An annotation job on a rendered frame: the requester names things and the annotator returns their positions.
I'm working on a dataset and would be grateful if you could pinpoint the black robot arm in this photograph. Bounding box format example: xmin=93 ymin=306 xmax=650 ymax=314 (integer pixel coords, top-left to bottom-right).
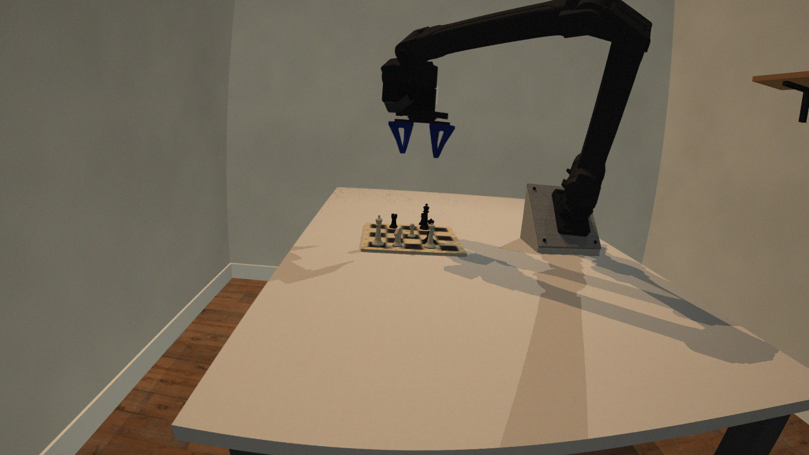
xmin=381 ymin=0 xmax=652 ymax=236

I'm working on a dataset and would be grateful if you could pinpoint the black and cream chessboard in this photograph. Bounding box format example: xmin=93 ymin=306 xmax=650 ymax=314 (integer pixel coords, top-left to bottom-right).
xmin=361 ymin=222 xmax=467 ymax=257

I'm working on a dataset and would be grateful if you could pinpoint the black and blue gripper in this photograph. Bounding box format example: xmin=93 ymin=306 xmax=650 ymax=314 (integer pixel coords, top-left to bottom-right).
xmin=388 ymin=88 xmax=455 ymax=158

